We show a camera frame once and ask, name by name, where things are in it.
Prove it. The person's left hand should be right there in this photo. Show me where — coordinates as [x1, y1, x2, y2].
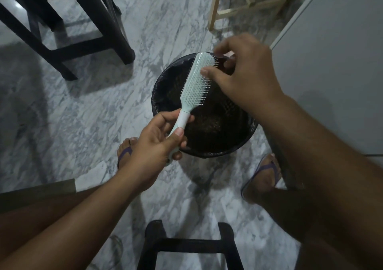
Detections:
[118, 108, 195, 193]

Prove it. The person's right hand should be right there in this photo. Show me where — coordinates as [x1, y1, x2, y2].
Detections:
[199, 33, 285, 117]

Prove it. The mint green hairbrush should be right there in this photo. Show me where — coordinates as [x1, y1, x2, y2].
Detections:
[166, 52, 219, 167]

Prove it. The black waste bin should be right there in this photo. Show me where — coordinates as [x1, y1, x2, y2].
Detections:
[152, 52, 259, 159]

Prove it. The person's right forearm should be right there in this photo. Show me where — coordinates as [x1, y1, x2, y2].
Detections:
[257, 94, 383, 270]

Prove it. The purple flip-flop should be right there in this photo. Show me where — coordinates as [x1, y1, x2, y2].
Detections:
[241, 153, 283, 201]
[117, 137, 140, 170]

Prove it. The white cabinet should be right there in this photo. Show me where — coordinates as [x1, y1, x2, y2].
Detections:
[269, 0, 383, 189]

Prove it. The light wooden table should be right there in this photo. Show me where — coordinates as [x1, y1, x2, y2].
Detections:
[208, 0, 304, 31]

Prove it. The black plastic stool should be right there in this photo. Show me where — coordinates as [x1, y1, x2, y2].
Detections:
[137, 220, 245, 270]

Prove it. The tall black stool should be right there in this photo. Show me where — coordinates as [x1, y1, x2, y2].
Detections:
[0, 0, 136, 81]

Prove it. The thin cable loop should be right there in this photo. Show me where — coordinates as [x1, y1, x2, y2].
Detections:
[107, 234, 124, 270]

